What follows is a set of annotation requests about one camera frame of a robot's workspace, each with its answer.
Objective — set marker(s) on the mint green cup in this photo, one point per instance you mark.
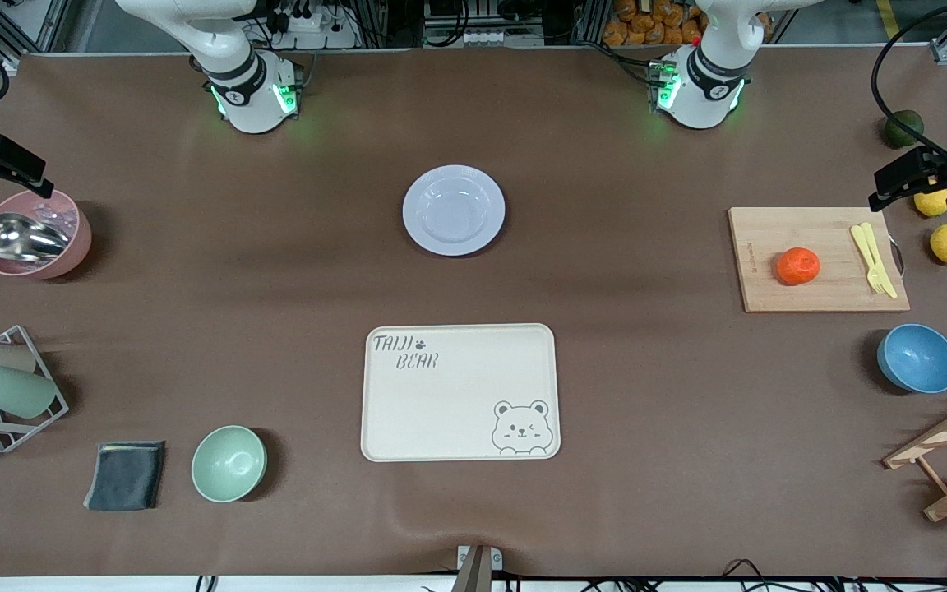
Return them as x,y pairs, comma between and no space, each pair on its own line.
11,390

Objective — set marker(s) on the orange fruit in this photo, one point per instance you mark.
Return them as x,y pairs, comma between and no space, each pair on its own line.
798,265

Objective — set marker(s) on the yellow plastic fork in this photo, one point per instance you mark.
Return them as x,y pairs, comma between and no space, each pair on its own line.
866,255

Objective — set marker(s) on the wooden cutting board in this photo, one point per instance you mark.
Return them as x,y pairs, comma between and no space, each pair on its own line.
778,230

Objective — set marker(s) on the orange toy food pile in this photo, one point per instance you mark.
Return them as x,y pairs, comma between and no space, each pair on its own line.
646,29

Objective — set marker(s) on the dark grey cloth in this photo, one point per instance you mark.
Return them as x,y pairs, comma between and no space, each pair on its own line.
124,475

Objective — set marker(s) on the wooden dish rack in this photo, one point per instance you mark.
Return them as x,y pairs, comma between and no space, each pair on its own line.
946,432

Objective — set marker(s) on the white power strip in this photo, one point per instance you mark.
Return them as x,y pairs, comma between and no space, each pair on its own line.
317,33

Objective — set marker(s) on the metal scoop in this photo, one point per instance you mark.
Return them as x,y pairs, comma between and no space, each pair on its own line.
17,237

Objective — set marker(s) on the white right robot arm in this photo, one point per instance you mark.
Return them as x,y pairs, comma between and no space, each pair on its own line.
243,82

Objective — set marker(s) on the green lime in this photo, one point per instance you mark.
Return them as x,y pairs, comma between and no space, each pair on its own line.
905,130

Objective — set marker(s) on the mint green bowl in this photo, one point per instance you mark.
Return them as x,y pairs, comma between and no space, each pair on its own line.
228,463

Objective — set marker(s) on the brown table mat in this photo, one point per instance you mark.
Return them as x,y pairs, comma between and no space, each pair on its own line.
276,247

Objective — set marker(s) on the metal camera bracket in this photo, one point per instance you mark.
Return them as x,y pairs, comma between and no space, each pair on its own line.
478,567

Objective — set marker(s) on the pink bowl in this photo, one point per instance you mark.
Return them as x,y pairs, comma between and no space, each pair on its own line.
71,247

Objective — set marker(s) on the cream bear print tray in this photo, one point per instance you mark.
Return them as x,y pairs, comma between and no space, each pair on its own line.
457,403

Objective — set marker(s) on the blue bowl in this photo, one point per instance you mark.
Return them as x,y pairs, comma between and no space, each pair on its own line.
918,358

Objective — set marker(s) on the white round plate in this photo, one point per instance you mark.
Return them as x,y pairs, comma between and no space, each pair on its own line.
454,210

